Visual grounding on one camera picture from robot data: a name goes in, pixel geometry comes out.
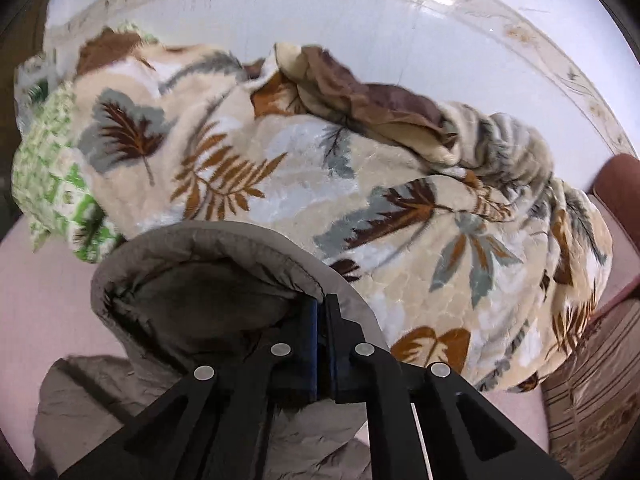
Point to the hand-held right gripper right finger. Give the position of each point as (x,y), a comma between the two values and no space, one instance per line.
(334,360)

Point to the striped floral sofa cushion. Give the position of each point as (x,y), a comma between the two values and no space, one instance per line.
(600,390)

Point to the pink quilted bed mattress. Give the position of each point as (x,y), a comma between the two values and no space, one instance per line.
(45,295)

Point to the leaf print fleece blanket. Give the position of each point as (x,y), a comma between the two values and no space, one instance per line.
(320,190)

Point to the green checkered pillow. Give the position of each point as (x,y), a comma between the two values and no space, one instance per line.
(55,175)

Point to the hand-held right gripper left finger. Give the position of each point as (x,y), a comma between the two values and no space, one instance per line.
(309,355)

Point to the pink upholstered sofa frame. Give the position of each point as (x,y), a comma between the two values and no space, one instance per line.
(617,185)

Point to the grey-brown hooded puffer jacket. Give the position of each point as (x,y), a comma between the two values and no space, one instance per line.
(210,280)

